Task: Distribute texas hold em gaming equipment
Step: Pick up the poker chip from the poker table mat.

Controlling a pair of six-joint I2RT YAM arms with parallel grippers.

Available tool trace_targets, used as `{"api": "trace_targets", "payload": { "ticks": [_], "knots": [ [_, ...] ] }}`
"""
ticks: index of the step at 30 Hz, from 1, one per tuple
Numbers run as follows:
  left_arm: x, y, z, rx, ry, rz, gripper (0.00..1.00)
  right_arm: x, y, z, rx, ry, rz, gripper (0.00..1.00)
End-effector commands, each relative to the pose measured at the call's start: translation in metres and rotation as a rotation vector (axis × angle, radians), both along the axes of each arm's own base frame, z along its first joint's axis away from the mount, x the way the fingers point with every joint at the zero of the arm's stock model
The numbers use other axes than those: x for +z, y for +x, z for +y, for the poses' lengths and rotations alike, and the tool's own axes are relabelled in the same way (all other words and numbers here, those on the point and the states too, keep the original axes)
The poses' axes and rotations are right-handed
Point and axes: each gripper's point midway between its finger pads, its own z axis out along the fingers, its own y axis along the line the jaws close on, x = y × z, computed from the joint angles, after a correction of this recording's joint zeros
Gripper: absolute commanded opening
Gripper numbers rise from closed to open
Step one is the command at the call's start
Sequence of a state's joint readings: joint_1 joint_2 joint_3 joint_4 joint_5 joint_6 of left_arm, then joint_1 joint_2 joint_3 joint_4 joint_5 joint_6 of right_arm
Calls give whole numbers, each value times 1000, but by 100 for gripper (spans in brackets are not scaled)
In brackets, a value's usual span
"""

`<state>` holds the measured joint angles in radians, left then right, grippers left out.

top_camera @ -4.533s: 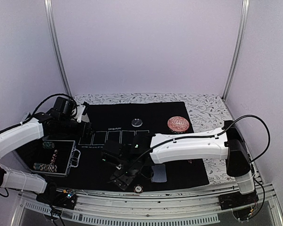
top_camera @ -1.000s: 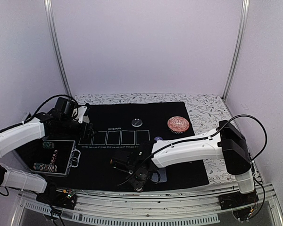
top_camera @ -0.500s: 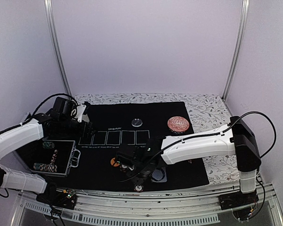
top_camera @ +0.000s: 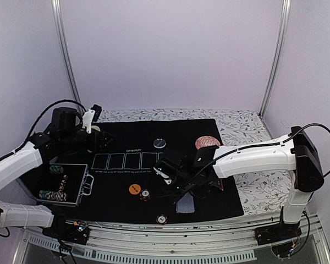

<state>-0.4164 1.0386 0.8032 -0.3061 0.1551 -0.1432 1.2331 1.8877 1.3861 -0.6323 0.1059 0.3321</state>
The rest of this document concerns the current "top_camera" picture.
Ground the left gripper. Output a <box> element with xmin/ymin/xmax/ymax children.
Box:
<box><xmin>61</xmin><ymin>128</ymin><xmax>117</xmax><ymax>152</ymax></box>

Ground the upper poker chip row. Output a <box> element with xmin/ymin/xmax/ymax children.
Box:
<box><xmin>49</xmin><ymin>165</ymin><xmax>64</xmax><ymax>174</ymax></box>

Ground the black poker felt mat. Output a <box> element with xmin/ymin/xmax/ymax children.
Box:
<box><xmin>16</xmin><ymin>118</ymin><xmax>244</xmax><ymax>224</ymax></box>

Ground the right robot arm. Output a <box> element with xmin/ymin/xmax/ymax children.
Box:
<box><xmin>153</xmin><ymin>126</ymin><xmax>325</xmax><ymax>240</ymax></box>

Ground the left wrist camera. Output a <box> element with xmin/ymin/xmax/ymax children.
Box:
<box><xmin>82</xmin><ymin>104</ymin><xmax>102</xmax><ymax>134</ymax></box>

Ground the triangular all in button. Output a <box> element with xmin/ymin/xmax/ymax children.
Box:
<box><xmin>209</xmin><ymin>180</ymin><xmax>224</xmax><ymax>191</ymax></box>

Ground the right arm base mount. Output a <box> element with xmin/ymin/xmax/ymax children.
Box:
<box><xmin>254</xmin><ymin>220</ymin><xmax>302</xmax><ymax>259</ymax></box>

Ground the red black chip stack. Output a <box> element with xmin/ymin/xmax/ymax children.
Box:
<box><xmin>140</xmin><ymin>189</ymin><xmax>150</xmax><ymax>202</ymax></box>

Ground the black round dealer button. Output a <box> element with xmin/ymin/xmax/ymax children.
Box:
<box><xmin>153</xmin><ymin>138</ymin><xmax>166</xmax><ymax>149</ymax></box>

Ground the left aluminium frame post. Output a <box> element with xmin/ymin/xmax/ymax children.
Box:
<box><xmin>51</xmin><ymin>0</ymin><xmax>81</xmax><ymax>104</ymax></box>

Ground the floral patterned tablecloth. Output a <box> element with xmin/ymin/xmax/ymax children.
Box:
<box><xmin>99</xmin><ymin>109</ymin><xmax>292</xmax><ymax>216</ymax></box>

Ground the cream ceramic mug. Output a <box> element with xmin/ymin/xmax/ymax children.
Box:
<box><xmin>91</xmin><ymin>125</ymin><xmax>101</xmax><ymax>132</ymax></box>

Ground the blue playing card deck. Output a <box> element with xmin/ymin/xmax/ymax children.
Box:
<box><xmin>176</xmin><ymin>192</ymin><xmax>195</xmax><ymax>214</ymax></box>

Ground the aluminium frame post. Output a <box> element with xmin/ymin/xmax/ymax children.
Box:
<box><xmin>51</xmin><ymin>0</ymin><xmax>81</xmax><ymax>104</ymax></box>
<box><xmin>259</xmin><ymin>0</ymin><xmax>292</xmax><ymax>119</ymax></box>

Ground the red patterned bowl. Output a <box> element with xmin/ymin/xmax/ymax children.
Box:
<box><xmin>195</xmin><ymin>135</ymin><xmax>221</xmax><ymax>150</ymax></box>

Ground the aluminium poker chip case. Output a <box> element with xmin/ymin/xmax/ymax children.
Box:
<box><xmin>32</xmin><ymin>163</ymin><xmax>95</xmax><ymax>207</ymax></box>

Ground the poker chip row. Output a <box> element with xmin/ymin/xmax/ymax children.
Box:
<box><xmin>38</xmin><ymin>190</ymin><xmax>67</xmax><ymax>202</ymax></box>
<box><xmin>49</xmin><ymin>165</ymin><xmax>64</xmax><ymax>174</ymax></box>

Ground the right aluminium frame post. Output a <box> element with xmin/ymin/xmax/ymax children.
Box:
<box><xmin>259</xmin><ymin>0</ymin><xmax>292</xmax><ymax>119</ymax></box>

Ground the orange big blind button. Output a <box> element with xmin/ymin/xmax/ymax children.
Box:
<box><xmin>129</xmin><ymin>184</ymin><xmax>141</xmax><ymax>195</ymax></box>

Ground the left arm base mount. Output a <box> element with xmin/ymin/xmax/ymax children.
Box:
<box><xmin>42</xmin><ymin>217</ymin><xmax>90</xmax><ymax>245</ymax></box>

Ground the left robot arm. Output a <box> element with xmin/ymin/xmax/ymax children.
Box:
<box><xmin>0</xmin><ymin>105</ymin><xmax>113</xmax><ymax>239</ymax></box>

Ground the stray red poker chip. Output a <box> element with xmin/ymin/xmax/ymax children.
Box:
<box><xmin>156</xmin><ymin>214</ymin><xmax>168</xmax><ymax>225</ymax></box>

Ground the lower poker chip row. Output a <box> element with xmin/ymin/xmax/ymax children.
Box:
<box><xmin>38</xmin><ymin>190</ymin><xmax>67</xmax><ymax>202</ymax></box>

